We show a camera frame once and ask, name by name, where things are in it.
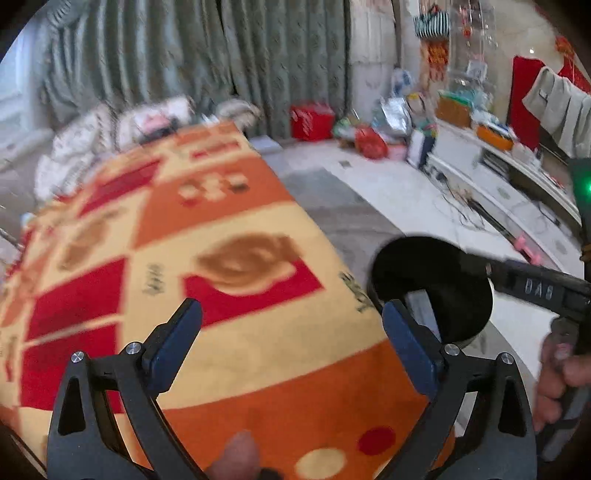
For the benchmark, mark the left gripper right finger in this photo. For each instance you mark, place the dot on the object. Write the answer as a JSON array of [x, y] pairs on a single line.
[[477, 424]]

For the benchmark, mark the cream embroidered pillow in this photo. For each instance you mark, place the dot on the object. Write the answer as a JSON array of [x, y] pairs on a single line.
[[139, 121], [92, 132]]

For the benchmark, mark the black round trash bin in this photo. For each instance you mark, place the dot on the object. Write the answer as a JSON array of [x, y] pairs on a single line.
[[462, 303]]

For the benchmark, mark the cream embroidered pillow right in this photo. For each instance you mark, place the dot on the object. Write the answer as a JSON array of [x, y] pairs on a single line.
[[139, 121]]

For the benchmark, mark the patterned orange red blanket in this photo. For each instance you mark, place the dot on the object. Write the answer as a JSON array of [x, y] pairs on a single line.
[[290, 348]]

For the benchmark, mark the cream embroidered pillow left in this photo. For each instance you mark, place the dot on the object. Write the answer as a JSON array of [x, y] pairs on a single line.
[[92, 132]]

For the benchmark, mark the red plastic bag on floor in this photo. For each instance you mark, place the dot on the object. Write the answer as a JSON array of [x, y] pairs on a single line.
[[370, 144]]

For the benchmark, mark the white tv cabinet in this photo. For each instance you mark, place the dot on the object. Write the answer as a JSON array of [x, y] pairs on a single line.
[[522, 202]]

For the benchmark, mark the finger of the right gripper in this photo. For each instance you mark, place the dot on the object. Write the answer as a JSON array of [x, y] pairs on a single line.
[[476, 265]]

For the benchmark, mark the grey jacket on chair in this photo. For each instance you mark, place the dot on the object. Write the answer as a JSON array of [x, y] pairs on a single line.
[[563, 111]]

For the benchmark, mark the green patterned curtain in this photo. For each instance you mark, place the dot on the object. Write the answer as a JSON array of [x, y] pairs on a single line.
[[276, 55]]

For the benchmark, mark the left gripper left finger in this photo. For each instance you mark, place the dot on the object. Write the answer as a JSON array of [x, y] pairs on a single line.
[[84, 441]]

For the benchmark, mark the striped hanging bag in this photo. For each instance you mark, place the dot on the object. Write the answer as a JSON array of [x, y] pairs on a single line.
[[434, 25]]

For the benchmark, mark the person's left hand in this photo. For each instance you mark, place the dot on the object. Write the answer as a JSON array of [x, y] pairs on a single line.
[[239, 460]]

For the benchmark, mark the silver foil bag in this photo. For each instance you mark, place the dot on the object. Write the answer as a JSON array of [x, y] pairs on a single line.
[[392, 117]]

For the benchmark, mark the person's right hand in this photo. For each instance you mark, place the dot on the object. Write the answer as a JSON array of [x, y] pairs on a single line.
[[554, 378]]

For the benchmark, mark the red gift bag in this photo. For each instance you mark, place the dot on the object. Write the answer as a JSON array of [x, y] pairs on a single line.
[[311, 122]]

